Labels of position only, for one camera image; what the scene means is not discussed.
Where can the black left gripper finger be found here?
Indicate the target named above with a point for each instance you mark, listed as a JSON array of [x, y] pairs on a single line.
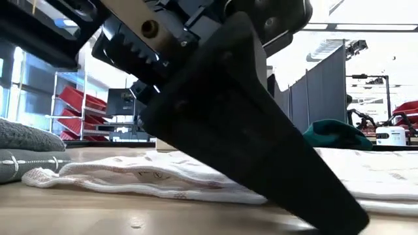
[[235, 130]]

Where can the white red-checked towel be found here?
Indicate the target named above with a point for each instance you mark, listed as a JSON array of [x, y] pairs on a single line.
[[114, 173]]

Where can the grey white-grid towel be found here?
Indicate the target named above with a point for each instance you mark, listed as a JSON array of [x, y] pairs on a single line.
[[32, 166]]

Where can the black background robot arm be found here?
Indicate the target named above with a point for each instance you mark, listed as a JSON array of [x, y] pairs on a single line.
[[359, 117]]

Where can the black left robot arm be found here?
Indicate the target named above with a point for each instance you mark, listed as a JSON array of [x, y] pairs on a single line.
[[32, 36]]

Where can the dark green towel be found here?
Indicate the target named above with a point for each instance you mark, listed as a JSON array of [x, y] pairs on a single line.
[[333, 134]]

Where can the black monitor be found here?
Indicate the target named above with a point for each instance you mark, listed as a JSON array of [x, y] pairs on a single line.
[[117, 101]]

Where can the grey partition screen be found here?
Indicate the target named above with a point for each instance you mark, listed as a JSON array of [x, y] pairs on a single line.
[[323, 91]]

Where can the red plastic shelf bin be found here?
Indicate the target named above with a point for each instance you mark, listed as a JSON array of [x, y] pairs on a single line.
[[72, 122], [75, 98], [70, 136]]

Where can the person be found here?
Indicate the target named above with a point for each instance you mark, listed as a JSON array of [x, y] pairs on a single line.
[[348, 102]]

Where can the black overhead rig device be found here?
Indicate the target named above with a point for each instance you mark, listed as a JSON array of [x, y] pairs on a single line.
[[356, 47]]

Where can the white box-shaped device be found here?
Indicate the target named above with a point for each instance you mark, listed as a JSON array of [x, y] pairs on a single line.
[[390, 136]]

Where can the black gantry frame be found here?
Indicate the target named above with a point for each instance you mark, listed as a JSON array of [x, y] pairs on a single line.
[[388, 98]]

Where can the ceiling light rail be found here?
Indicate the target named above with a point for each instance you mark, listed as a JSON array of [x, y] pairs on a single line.
[[375, 27]]

